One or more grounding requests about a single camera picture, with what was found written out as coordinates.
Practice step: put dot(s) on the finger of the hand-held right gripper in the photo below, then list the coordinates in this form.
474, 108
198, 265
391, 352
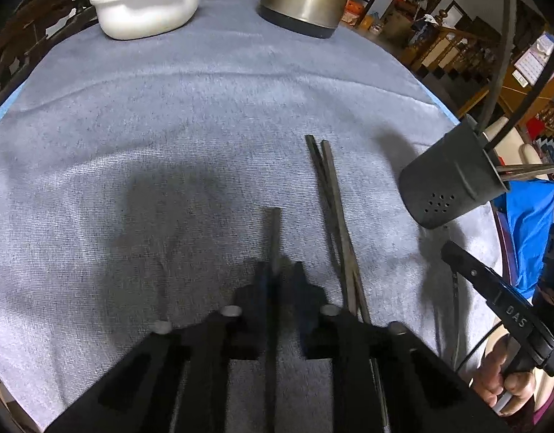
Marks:
489, 288

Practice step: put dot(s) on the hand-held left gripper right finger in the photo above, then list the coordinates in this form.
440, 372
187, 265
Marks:
301, 293

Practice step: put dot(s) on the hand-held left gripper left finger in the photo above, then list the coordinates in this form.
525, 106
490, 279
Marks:
261, 288

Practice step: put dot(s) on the grey metal chopstick holder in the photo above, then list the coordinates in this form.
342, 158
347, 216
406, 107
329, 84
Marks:
443, 185

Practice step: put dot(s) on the person's right hand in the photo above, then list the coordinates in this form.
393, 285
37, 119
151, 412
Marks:
491, 379

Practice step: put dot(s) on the blue table cover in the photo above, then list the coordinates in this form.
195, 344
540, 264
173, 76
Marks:
529, 234

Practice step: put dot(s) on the cream chair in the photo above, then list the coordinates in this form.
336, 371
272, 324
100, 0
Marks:
520, 144

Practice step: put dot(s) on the wooden staircase railing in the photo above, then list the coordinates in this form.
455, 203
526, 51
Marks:
452, 49

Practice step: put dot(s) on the brass electric kettle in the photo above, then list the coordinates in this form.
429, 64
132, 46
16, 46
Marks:
308, 0

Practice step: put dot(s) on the white plastic basin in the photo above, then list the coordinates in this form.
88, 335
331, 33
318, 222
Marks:
141, 13

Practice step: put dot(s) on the wall calendar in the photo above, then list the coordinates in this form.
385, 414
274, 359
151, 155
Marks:
536, 58

